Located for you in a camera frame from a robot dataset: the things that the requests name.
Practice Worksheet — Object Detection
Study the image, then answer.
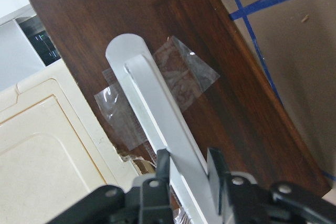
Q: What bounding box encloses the clear adhesive tape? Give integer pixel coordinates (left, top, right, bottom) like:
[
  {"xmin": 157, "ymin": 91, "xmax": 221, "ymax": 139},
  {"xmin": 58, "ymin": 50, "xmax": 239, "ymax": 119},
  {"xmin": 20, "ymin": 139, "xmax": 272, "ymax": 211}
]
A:
[{"xmin": 94, "ymin": 34, "xmax": 219, "ymax": 150}]

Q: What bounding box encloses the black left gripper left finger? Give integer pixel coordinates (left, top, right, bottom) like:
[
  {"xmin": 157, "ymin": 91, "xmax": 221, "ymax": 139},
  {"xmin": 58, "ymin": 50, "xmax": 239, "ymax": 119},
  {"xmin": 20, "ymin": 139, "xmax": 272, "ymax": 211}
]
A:
[{"xmin": 50, "ymin": 149, "xmax": 172, "ymax": 223}]

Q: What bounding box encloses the white drawer handle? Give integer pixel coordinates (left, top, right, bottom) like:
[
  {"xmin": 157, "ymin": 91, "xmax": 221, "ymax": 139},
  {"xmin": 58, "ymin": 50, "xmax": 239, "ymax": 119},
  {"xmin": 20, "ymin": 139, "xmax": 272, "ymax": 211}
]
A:
[{"xmin": 106, "ymin": 34, "xmax": 222, "ymax": 223}]

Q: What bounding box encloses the dark wooden drawer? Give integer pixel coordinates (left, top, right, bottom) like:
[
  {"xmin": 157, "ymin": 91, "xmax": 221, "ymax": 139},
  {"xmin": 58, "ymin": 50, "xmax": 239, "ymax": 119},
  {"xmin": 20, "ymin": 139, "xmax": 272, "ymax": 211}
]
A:
[{"xmin": 28, "ymin": 0, "xmax": 332, "ymax": 224}]

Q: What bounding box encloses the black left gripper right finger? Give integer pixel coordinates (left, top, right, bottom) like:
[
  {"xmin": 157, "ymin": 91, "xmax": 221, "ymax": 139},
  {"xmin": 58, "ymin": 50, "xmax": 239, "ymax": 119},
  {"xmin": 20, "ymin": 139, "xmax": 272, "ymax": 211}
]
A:
[{"xmin": 207, "ymin": 147, "xmax": 335, "ymax": 223}]

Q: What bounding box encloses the cream plastic cabinet top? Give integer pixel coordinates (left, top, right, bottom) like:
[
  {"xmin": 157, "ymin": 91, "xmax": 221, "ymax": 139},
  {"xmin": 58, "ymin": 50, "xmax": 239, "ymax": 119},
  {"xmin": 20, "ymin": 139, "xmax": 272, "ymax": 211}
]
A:
[{"xmin": 1, "ymin": 60, "xmax": 138, "ymax": 223}]

